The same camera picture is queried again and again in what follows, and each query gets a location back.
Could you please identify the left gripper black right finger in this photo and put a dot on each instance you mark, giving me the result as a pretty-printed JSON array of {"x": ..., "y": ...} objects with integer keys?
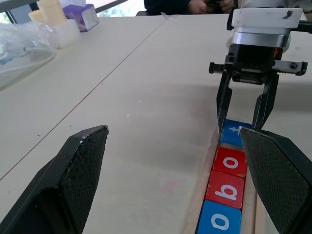
[{"x": 278, "y": 180}]

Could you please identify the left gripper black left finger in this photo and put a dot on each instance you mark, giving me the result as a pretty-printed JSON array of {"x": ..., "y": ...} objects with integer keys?
[{"x": 61, "y": 185}]

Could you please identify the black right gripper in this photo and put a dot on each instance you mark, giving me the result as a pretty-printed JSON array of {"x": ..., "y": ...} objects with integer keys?
[{"x": 253, "y": 63}]

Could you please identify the blue letter t block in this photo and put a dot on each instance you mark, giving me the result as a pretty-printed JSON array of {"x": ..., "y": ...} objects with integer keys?
[{"x": 231, "y": 136}]

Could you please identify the red letter o block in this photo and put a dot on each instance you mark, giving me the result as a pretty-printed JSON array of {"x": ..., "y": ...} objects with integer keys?
[{"x": 229, "y": 161}]

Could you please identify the red letter b block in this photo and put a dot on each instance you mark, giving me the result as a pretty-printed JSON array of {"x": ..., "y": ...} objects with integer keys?
[{"x": 225, "y": 189}]

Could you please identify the blue letter o block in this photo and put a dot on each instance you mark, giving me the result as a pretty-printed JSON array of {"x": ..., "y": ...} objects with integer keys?
[{"x": 219, "y": 219}]

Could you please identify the long wooden letter tray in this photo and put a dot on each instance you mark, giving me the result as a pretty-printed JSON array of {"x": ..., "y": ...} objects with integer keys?
[{"x": 195, "y": 214}]

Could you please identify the person's left hand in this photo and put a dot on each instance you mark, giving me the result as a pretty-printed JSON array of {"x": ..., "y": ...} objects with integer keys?
[{"x": 228, "y": 5}]

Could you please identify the person's right hand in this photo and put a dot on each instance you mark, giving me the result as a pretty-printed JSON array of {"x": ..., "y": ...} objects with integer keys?
[{"x": 198, "y": 6}]

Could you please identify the person in dark clothing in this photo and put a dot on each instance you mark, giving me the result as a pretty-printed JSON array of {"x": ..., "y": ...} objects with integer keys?
[{"x": 168, "y": 6}]

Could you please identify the purple tissue box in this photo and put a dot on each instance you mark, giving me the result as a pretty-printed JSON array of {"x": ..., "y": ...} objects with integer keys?
[{"x": 83, "y": 17}]

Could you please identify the small cream plastic cup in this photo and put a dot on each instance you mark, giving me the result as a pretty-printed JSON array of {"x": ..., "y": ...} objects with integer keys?
[{"x": 36, "y": 16}]

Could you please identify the yellow plastic cup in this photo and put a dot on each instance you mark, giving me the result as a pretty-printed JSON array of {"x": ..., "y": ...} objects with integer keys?
[{"x": 52, "y": 11}]

